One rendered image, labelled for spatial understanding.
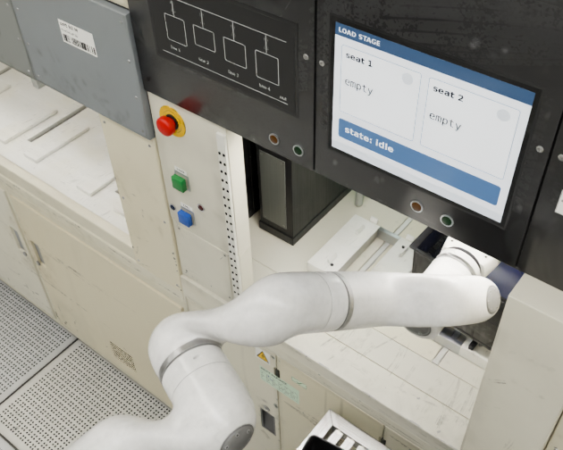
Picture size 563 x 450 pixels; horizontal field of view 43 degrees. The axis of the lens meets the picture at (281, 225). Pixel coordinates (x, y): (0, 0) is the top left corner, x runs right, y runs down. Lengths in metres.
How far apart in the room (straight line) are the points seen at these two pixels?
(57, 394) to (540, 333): 1.95
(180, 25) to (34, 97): 1.31
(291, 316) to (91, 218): 1.07
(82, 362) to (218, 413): 1.78
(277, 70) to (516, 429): 0.68
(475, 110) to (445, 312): 0.35
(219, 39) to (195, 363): 0.50
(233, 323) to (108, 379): 1.71
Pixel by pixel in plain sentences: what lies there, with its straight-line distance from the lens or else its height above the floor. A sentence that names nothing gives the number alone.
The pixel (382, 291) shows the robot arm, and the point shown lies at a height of 1.32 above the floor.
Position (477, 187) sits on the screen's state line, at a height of 1.51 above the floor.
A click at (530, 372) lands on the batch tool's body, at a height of 1.27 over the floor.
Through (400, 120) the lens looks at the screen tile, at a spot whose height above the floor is 1.57.
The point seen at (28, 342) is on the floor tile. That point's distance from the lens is 2.84.
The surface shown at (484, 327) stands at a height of 1.01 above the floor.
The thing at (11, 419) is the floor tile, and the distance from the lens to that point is 2.67.
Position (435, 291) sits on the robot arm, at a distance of 1.13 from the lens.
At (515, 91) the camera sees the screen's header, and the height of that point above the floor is 1.67.
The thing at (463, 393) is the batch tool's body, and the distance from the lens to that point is 1.55.
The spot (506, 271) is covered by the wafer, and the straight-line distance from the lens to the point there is 1.49.
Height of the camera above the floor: 2.16
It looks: 45 degrees down
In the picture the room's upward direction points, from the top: 2 degrees counter-clockwise
